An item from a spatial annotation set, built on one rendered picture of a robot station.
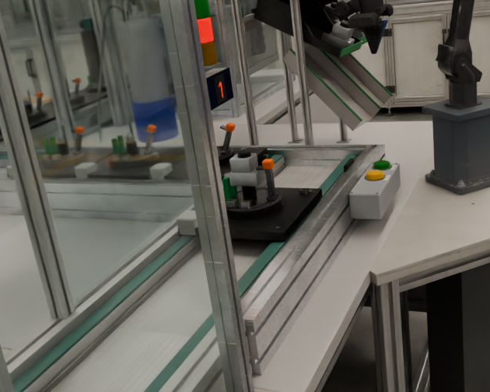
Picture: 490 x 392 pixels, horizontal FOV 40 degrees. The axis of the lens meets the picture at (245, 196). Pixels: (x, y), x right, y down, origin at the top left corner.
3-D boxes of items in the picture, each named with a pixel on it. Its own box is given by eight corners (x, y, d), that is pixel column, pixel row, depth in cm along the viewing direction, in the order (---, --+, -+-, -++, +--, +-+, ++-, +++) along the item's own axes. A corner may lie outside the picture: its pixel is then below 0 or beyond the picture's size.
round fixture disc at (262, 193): (292, 195, 148) (292, 187, 147) (269, 221, 136) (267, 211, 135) (235, 194, 153) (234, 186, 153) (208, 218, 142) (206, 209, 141)
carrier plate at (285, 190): (322, 196, 150) (321, 187, 150) (285, 242, 130) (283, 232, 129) (226, 194, 160) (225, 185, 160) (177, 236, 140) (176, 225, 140)
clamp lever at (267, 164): (278, 192, 142) (273, 158, 139) (274, 196, 140) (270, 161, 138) (262, 192, 143) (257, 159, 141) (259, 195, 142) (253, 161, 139)
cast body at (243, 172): (265, 179, 143) (261, 148, 141) (257, 187, 140) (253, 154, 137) (230, 179, 147) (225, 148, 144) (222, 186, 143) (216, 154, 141)
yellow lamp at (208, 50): (221, 61, 150) (218, 39, 149) (211, 65, 146) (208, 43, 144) (201, 62, 152) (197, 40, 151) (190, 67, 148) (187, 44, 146)
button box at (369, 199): (400, 186, 164) (399, 162, 162) (381, 220, 146) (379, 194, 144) (372, 185, 167) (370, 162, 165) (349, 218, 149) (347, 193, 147)
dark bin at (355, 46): (360, 49, 187) (369, 23, 183) (339, 58, 177) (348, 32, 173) (277, 11, 197) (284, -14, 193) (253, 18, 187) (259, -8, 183)
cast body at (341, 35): (351, 49, 184) (360, 25, 180) (345, 53, 180) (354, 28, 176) (324, 37, 186) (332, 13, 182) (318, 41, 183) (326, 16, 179)
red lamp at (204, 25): (218, 39, 149) (214, 15, 147) (208, 43, 144) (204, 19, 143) (197, 40, 151) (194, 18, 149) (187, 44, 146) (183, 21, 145)
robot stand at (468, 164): (508, 181, 168) (508, 103, 161) (460, 195, 164) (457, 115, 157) (470, 167, 181) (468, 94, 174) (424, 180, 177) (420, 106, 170)
